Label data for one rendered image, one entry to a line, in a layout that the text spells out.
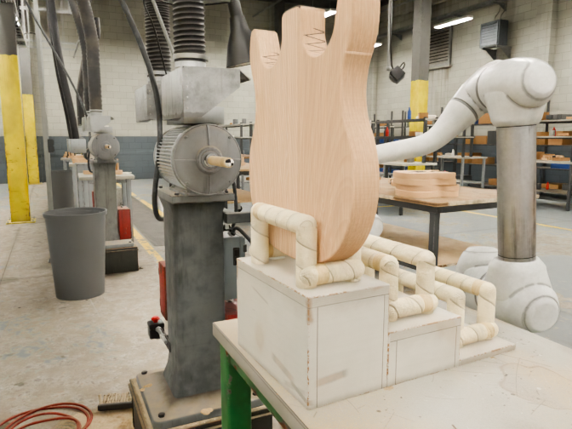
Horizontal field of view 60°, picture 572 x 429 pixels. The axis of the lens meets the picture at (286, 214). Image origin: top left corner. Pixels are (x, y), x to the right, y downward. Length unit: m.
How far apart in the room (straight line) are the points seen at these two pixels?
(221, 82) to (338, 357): 0.96
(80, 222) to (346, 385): 3.70
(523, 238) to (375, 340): 0.80
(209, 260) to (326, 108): 1.35
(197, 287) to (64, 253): 2.52
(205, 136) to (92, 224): 2.70
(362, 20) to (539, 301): 1.01
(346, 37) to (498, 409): 0.58
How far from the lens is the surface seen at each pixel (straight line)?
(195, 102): 1.48
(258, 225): 0.88
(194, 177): 1.78
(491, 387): 0.91
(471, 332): 1.00
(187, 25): 1.67
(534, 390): 0.93
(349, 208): 0.68
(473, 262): 1.68
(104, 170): 5.24
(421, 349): 0.88
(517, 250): 1.52
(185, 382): 2.14
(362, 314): 0.78
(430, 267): 0.90
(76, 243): 4.38
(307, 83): 0.78
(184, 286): 2.00
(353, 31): 0.69
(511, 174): 1.49
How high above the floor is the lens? 1.33
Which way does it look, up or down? 9 degrees down
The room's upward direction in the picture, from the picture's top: straight up
